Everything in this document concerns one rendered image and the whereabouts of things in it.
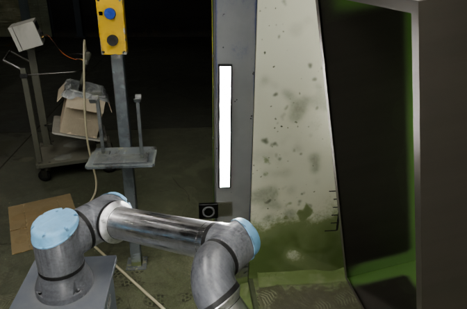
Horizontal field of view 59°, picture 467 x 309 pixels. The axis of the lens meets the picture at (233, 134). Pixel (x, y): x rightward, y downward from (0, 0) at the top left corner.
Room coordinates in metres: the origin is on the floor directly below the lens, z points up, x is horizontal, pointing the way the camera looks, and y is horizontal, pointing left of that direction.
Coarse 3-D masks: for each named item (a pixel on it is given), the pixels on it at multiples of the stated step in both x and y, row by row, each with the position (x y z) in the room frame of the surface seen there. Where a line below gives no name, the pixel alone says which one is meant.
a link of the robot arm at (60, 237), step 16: (32, 224) 1.13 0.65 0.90; (48, 224) 1.12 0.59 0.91; (64, 224) 1.12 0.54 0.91; (80, 224) 1.16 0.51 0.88; (32, 240) 1.09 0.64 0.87; (48, 240) 1.07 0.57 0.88; (64, 240) 1.08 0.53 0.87; (80, 240) 1.13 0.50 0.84; (48, 256) 1.06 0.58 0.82; (64, 256) 1.08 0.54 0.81; (80, 256) 1.13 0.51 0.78; (48, 272) 1.07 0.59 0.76; (64, 272) 1.07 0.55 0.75
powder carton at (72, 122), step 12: (72, 84) 3.50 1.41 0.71; (96, 84) 3.57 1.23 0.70; (60, 96) 3.16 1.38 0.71; (72, 96) 3.12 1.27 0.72; (72, 108) 3.15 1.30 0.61; (96, 108) 3.16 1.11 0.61; (60, 120) 3.27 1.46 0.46; (72, 120) 3.14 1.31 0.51; (96, 120) 3.20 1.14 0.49; (60, 132) 3.11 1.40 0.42; (72, 132) 3.14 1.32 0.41; (84, 132) 3.17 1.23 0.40; (96, 132) 3.20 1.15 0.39
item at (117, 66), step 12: (120, 60) 2.00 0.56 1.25; (120, 72) 2.00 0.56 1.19; (120, 84) 2.00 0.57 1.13; (120, 96) 2.00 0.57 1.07; (120, 108) 2.00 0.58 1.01; (120, 120) 2.00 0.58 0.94; (120, 132) 2.00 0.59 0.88; (120, 144) 2.00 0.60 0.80; (132, 168) 2.01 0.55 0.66; (132, 180) 2.00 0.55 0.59; (132, 192) 2.00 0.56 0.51; (132, 204) 2.00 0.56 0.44; (132, 252) 2.00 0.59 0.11; (132, 264) 2.00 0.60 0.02
